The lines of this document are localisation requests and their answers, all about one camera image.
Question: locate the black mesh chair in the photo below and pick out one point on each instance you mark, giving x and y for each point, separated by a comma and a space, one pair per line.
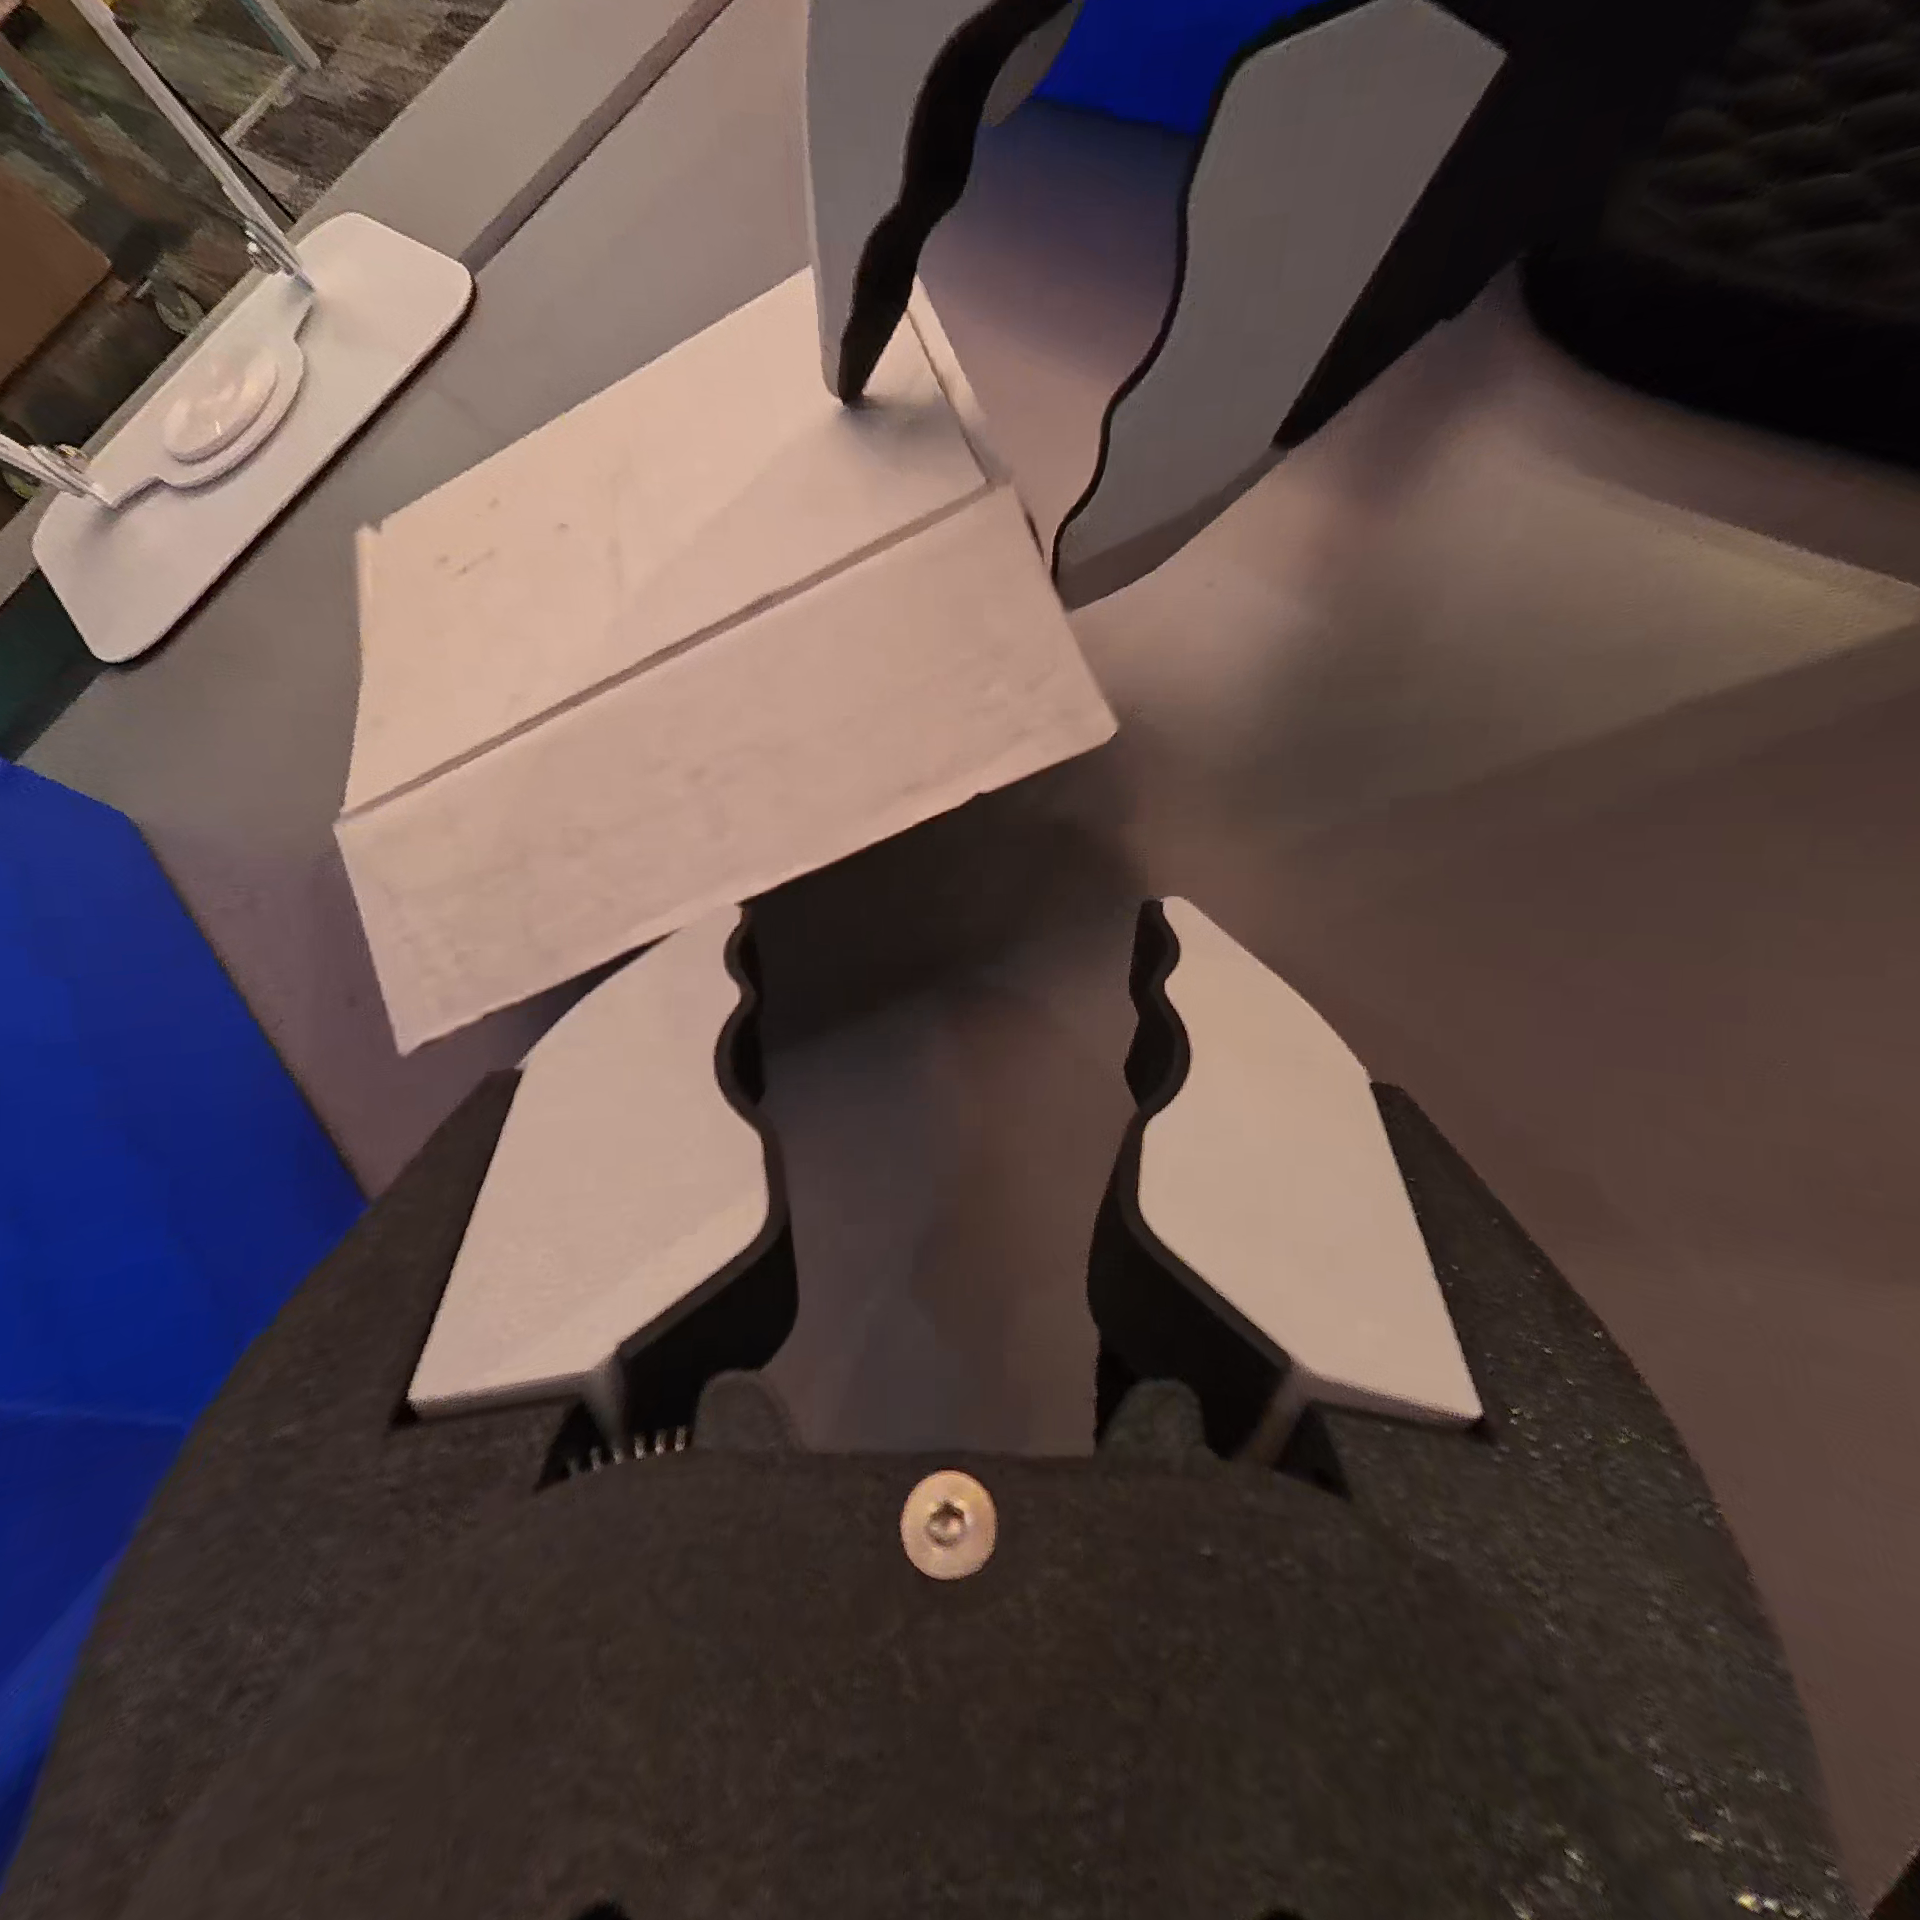
1726, 226

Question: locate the blue plastic bin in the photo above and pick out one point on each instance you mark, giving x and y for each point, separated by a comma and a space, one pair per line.
136, 1201
1141, 91

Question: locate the white document stand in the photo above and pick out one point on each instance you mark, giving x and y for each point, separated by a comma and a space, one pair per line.
344, 331

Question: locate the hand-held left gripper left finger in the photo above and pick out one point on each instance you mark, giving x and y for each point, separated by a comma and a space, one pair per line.
600, 1201

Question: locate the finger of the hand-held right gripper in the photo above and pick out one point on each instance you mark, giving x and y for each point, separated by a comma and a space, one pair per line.
862, 119
1304, 268

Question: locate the white cardboard mailer box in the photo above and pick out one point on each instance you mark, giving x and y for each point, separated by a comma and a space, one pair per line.
674, 675

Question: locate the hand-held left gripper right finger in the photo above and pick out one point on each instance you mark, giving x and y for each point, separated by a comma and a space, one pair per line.
1291, 1217

